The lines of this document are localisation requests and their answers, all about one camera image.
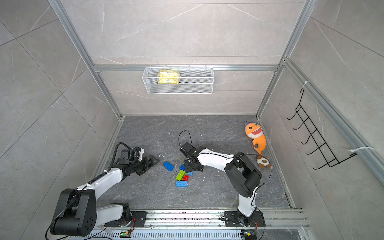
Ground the green lego brick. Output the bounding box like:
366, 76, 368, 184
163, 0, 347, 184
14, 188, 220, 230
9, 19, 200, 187
175, 170, 185, 181

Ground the blue long lego brick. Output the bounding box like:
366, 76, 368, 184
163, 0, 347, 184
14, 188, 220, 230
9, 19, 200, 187
176, 181, 188, 188

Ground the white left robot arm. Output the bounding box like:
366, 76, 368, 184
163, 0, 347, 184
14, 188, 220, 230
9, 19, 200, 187
46, 142, 159, 239

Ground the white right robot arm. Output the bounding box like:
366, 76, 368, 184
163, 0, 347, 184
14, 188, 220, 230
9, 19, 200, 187
180, 143, 262, 227

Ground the orange shark plush toy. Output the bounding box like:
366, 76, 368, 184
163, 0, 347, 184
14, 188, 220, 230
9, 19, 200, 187
245, 122, 267, 155

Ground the small brown white plush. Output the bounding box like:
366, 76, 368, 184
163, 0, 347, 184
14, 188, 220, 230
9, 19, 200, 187
257, 156, 272, 169

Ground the yellow packet in basket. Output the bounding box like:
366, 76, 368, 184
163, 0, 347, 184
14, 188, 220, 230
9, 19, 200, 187
158, 69, 181, 84

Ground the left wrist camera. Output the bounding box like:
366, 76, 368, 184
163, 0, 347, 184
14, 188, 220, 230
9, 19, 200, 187
119, 147, 145, 165

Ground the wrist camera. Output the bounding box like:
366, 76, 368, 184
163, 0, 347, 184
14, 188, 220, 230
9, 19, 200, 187
119, 147, 145, 165
180, 143, 197, 159

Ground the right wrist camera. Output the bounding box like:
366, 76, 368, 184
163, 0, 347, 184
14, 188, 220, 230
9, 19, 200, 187
180, 143, 197, 159

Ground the white wire mesh basket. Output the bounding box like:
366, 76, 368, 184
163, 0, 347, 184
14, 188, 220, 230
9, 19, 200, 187
142, 67, 215, 95

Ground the metal base rail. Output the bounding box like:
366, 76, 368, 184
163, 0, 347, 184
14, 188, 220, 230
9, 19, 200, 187
84, 209, 314, 240

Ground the black wire hook rack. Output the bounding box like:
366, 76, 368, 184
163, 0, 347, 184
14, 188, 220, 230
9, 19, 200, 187
287, 89, 358, 170

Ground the aluminium frame rail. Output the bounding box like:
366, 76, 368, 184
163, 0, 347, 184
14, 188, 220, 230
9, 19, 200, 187
49, 1, 125, 178

